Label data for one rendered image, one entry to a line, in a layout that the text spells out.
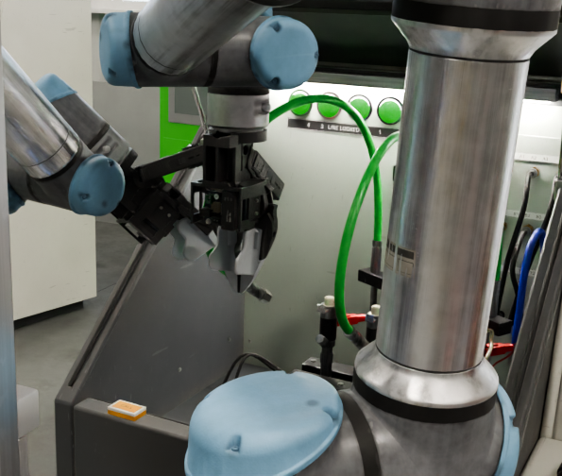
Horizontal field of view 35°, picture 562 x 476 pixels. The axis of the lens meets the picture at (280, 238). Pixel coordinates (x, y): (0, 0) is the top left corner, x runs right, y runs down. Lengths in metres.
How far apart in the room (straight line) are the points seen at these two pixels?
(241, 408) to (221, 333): 1.10
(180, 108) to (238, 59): 3.52
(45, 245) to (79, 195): 3.35
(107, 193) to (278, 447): 0.54
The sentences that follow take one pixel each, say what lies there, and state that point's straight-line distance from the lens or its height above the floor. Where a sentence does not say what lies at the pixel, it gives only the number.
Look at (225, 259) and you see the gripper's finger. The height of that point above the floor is 1.24.
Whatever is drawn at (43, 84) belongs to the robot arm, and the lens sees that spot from 1.24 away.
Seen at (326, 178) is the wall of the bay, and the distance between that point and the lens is 1.69.
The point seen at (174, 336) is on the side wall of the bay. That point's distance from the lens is 1.63.
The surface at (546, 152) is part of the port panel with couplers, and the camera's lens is 1.56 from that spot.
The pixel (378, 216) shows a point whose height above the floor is 1.20.
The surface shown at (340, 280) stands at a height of 1.19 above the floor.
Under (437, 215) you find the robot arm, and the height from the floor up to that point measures 1.42.
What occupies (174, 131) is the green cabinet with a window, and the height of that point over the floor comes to 0.93.
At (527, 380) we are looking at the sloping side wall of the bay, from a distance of 1.24.
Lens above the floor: 1.56
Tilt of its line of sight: 15 degrees down
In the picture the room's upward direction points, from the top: 2 degrees clockwise
